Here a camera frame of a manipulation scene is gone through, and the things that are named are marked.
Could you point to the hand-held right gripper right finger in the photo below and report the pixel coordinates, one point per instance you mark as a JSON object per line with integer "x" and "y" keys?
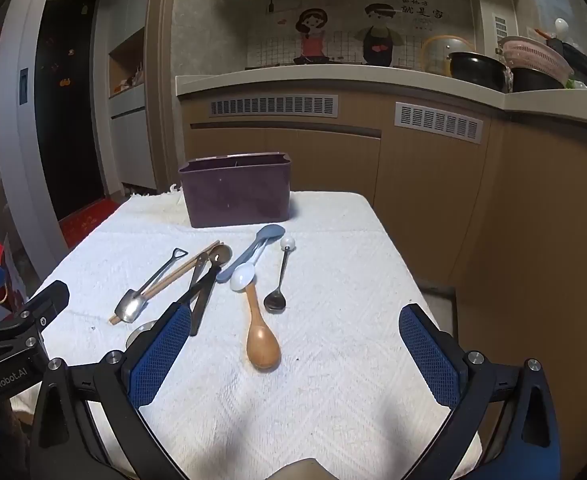
{"x": 431, "y": 355}

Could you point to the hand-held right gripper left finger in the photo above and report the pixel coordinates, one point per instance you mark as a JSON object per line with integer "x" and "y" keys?
{"x": 166, "y": 350}

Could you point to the shovel-shaped metal spoon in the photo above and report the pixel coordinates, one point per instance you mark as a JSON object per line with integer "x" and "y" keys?
{"x": 133, "y": 305}

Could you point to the wooden chopstick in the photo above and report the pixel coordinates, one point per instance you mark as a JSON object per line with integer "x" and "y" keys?
{"x": 181, "y": 270}
{"x": 166, "y": 284}

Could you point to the wooden spoon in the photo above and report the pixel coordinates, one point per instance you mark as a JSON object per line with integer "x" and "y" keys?
{"x": 263, "y": 347}

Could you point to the white plastic spoon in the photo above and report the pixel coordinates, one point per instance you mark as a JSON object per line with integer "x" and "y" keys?
{"x": 243, "y": 278}

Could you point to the blue-grey plastic spoon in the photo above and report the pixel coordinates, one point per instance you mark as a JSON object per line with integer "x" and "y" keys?
{"x": 268, "y": 234}

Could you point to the purple plastic utensil holder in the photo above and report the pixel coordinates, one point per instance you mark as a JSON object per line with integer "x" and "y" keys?
{"x": 233, "y": 195}

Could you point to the red doormat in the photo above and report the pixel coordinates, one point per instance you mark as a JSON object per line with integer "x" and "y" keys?
{"x": 88, "y": 220}

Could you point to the white woven table cloth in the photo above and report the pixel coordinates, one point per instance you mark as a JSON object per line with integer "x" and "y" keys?
{"x": 333, "y": 285}

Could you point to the white shelf cabinet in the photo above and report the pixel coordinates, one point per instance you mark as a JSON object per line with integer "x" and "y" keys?
{"x": 133, "y": 150}

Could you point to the black entrance door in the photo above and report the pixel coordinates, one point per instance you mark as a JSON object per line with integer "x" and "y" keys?
{"x": 68, "y": 110}

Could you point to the beige kitchen counter cabinet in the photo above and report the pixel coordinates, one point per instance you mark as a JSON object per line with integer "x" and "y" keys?
{"x": 333, "y": 160}

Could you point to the small shelf items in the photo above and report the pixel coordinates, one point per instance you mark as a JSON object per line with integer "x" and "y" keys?
{"x": 126, "y": 82}

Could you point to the short grey vent grille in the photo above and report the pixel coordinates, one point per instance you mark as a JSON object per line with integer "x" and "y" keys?
{"x": 438, "y": 121}

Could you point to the long grey vent grille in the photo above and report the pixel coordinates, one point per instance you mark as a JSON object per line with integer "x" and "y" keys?
{"x": 273, "y": 106}

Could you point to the black cooking pot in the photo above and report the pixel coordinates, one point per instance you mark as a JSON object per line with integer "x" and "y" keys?
{"x": 476, "y": 72}

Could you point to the black pot under colander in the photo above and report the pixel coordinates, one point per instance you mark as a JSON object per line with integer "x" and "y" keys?
{"x": 538, "y": 82}

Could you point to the glass lid with yellow rim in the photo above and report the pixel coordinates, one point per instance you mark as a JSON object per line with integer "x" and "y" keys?
{"x": 438, "y": 55}

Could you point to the pink plastic colander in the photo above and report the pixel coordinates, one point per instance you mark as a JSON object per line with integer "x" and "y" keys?
{"x": 538, "y": 60}

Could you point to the black countertop appliance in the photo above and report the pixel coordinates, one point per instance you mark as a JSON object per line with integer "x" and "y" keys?
{"x": 581, "y": 62}

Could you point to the white egg-shaped object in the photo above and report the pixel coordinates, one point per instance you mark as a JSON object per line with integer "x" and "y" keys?
{"x": 561, "y": 26}

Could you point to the grey wall switch panel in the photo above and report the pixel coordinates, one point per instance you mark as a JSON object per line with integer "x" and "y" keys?
{"x": 23, "y": 87}

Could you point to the cartoon boy wall sticker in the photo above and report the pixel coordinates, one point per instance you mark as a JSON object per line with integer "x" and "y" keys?
{"x": 377, "y": 40}

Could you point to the white wall vent panel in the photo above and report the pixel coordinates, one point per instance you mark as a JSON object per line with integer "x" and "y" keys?
{"x": 501, "y": 27}

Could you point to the cartoon girl wall sticker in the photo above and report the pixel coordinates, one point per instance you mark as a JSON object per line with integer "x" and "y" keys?
{"x": 313, "y": 35}

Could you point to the black calligraphy wall sticker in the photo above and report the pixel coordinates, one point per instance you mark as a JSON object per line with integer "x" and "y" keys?
{"x": 423, "y": 14}

